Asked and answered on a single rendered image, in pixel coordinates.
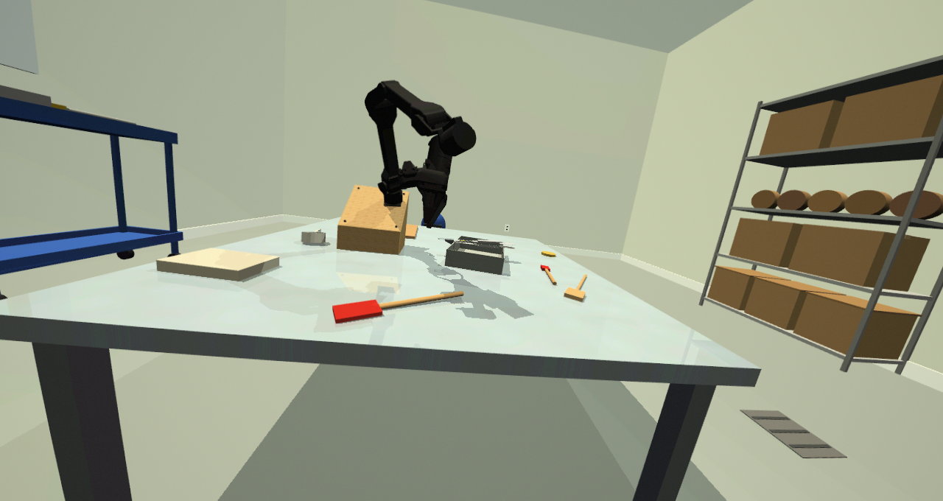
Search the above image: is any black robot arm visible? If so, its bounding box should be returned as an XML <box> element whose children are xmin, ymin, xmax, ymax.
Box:
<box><xmin>365</xmin><ymin>80</ymin><xmax>476</xmax><ymax>207</ymax></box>

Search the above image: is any grey rectangular roasting tin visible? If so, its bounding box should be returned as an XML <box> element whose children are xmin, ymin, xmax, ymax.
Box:
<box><xmin>444</xmin><ymin>236</ymin><xmax>505</xmax><ymax>275</ymax></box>

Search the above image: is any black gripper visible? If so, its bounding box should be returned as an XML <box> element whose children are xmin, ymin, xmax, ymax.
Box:
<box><xmin>416</xmin><ymin>155</ymin><xmax>451</xmax><ymax>228</ymax></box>

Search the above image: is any grey metal bowl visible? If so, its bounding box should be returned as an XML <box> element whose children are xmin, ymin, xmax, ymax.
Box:
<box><xmin>301</xmin><ymin>229</ymin><xmax>326</xmax><ymax>243</ymax></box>

